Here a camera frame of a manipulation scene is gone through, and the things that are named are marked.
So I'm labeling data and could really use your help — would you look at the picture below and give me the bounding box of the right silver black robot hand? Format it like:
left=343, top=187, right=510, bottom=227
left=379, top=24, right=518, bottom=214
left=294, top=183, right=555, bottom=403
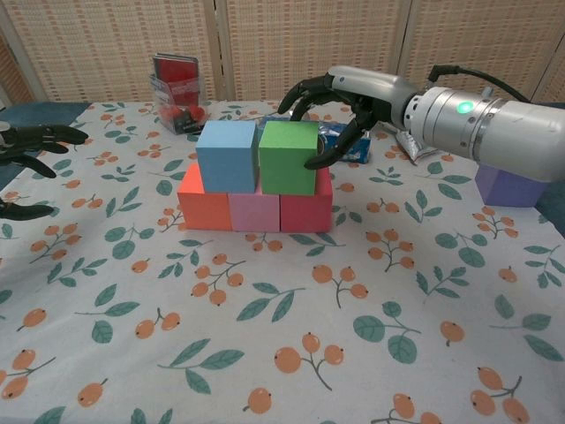
left=277, top=65, right=423, bottom=170

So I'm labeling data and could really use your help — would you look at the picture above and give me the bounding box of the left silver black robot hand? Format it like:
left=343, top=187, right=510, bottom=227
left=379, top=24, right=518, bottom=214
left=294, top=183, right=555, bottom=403
left=0, top=121, right=89, bottom=221

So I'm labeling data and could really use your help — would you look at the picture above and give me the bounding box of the green foam cube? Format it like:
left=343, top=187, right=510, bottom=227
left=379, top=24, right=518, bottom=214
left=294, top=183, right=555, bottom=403
left=258, top=121, right=320, bottom=197

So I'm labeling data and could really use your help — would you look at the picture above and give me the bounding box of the red foam cube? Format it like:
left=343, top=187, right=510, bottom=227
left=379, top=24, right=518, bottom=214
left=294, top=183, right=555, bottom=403
left=278, top=167, right=334, bottom=234

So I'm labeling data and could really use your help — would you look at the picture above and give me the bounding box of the purple foam cube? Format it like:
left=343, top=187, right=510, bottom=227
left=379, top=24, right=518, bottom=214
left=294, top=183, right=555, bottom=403
left=474, top=163, right=548, bottom=208

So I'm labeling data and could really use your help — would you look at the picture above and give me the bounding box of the light blue foam cube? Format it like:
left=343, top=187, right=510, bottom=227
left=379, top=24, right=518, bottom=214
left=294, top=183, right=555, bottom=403
left=194, top=121, right=259, bottom=194

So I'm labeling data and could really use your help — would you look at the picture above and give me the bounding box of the pink foam cube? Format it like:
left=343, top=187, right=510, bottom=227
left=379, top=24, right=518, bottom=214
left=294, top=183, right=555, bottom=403
left=228, top=192, right=282, bottom=233

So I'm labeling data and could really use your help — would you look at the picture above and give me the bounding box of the orange foam cube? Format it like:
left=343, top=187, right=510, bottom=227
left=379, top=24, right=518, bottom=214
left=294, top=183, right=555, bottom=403
left=177, top=162, right=234, bottom=231

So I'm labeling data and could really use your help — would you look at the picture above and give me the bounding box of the blue cookie box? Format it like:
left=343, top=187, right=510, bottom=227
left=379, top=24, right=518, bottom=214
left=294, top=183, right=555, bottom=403
left=258, top=115, right=373, bottom=165

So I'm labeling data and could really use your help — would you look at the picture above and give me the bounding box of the crumpled white green snack bag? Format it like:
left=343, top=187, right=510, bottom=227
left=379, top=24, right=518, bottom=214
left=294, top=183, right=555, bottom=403
left=394, top=130, right=438, bottom=166

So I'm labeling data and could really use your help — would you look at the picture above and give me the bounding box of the bamboo folding screen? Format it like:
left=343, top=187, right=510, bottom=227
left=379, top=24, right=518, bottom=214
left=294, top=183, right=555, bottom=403
left=0, top=0, right=565, bottom=107

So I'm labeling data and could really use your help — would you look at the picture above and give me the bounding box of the clear box with red contents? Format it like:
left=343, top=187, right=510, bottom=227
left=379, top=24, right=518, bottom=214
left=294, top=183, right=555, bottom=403
left=149, top=53, right=208, bottom=135

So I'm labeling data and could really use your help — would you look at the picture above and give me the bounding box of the floral print tablecloth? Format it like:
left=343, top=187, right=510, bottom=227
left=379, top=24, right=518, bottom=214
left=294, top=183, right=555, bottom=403
left=0, top=100, right=565, bottom=424

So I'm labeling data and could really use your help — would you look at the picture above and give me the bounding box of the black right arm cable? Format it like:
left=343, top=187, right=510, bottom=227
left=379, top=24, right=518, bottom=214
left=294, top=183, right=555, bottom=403
left=426, top=64, right=533, bottom=105

